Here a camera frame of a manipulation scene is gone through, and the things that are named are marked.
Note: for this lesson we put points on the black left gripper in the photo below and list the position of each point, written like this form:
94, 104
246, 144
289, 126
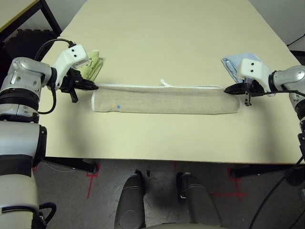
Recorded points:
70, 82

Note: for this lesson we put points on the black table foot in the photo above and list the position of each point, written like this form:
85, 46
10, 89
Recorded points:
257, 170
76, 165

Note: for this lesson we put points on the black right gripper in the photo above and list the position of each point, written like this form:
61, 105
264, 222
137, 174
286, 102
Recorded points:
255, 89

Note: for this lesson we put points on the light blue folded towel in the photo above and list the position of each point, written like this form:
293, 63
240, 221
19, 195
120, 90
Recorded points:
232, 63

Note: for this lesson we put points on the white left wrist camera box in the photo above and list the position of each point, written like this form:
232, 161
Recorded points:
74, 53

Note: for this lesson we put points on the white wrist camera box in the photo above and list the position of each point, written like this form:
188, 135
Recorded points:
74, 53
252, 69

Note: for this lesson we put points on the green folded towel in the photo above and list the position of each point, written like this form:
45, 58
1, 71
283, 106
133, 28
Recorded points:
94, 66

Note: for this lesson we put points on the beige towel with white trim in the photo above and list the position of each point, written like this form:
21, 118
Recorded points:
166, 100

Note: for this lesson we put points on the grey right robot leg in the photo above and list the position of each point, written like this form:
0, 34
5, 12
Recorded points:
200, 202

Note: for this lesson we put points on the grey robot torso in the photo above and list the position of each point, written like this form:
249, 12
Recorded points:
166, 227

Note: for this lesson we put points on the black tripod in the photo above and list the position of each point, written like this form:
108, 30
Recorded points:
296, 39

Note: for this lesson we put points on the side table with black frame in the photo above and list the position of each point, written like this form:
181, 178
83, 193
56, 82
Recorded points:
12, 12

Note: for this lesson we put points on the grey left robot leg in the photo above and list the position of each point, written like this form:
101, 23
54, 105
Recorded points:
131, 202

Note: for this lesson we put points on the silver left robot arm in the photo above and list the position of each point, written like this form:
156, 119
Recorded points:
21, 71

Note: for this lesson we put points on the black foam mat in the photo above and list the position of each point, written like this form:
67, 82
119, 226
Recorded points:
26, 38

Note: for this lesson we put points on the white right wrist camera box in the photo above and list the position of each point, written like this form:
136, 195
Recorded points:
252, 69

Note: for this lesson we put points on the grey robot leg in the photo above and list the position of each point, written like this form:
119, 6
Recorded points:
200, 202
131, 202

